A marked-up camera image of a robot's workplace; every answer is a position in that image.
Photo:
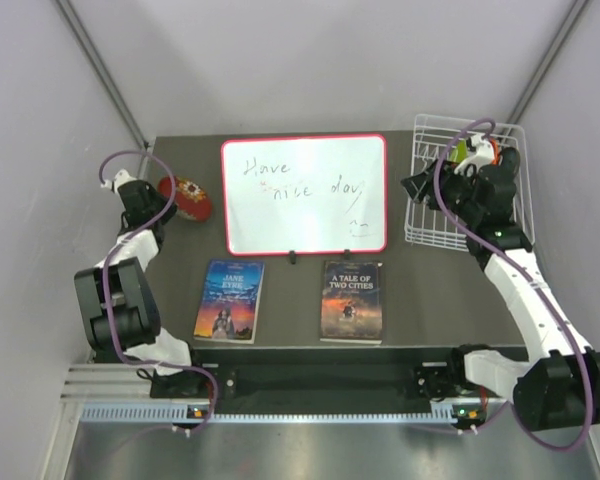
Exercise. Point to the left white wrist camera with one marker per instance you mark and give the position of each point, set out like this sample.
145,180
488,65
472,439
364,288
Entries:
122,177

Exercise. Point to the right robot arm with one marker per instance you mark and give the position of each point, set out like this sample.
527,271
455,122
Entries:
558,386

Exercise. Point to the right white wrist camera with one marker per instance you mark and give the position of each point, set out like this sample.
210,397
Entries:
480,156

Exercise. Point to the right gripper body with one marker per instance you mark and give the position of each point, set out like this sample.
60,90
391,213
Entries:
456,190

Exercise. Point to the aluminium rail frame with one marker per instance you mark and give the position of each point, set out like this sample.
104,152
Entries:
115,393

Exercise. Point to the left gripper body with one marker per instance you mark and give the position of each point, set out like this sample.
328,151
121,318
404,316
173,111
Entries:
161,208

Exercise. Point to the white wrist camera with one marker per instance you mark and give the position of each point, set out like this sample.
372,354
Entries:
480,156
122,177

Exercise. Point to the pink framed whiteboard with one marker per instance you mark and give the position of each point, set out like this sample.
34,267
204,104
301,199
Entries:
305,194

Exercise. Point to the Jane Eyre book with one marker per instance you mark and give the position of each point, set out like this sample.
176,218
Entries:
229,306

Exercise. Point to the red patterned plate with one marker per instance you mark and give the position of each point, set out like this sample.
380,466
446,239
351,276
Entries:
191,202

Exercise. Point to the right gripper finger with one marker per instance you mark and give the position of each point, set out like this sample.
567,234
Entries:
431,203
420,186

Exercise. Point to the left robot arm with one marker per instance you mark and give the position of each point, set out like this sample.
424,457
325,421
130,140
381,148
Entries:
115,297

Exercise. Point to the Tale of Two Cities book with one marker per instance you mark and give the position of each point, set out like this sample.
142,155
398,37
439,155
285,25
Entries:
351,302

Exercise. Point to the orange plate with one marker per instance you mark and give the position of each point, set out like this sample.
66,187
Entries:
495,151

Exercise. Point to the lime green plate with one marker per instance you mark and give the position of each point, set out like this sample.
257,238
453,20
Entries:
459,153

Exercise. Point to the white wire dish rack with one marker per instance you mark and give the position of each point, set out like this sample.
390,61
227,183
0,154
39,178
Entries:
431,134

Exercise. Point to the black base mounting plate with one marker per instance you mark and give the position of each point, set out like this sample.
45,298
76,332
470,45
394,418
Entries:
328,389

